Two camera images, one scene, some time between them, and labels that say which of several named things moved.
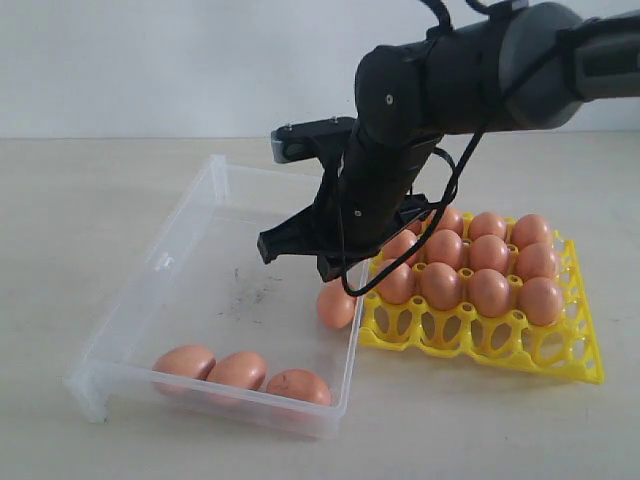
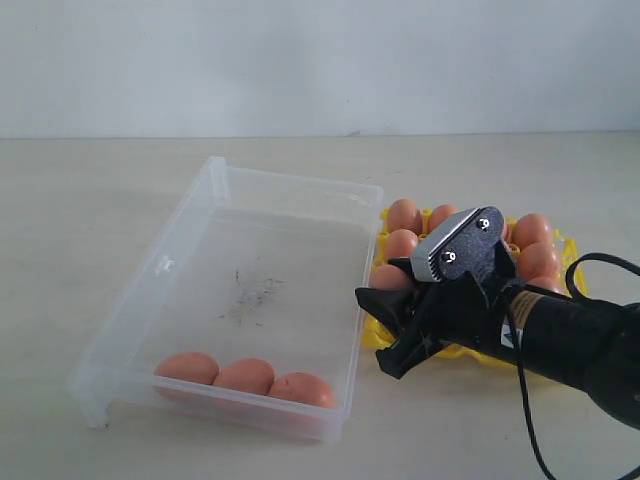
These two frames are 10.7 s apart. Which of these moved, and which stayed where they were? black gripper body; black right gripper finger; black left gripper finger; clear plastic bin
Moved: black gripper body; black right gripper finger; black left gripper finger
Stayed: clear plastic bin
